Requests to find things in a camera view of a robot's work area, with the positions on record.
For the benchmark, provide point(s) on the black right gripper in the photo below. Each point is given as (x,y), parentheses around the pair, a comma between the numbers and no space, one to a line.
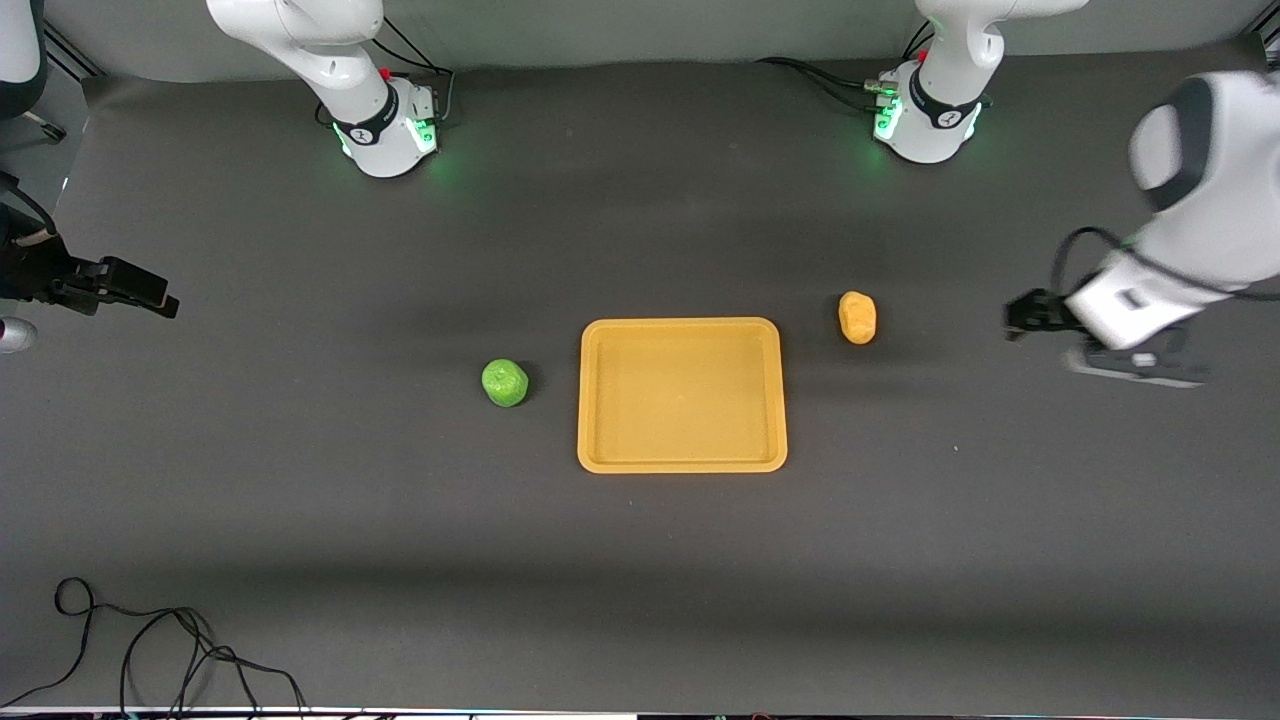
(32,272)

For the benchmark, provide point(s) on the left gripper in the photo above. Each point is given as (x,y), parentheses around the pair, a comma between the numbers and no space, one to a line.
(1040,314)

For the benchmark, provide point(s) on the yellow toy potato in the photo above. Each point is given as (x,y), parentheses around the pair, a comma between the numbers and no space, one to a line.
(857,318)

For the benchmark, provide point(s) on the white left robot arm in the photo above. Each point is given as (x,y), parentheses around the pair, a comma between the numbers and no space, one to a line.
(1215,200)

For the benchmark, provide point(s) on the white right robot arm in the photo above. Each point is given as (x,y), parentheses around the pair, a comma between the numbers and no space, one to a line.
(340,60)

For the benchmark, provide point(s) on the yellow plastic tray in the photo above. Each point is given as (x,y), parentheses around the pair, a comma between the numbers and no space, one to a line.
(682,395)

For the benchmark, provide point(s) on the aluminium frame rail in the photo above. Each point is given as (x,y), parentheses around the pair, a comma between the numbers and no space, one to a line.
(1262,42)
(72,52)

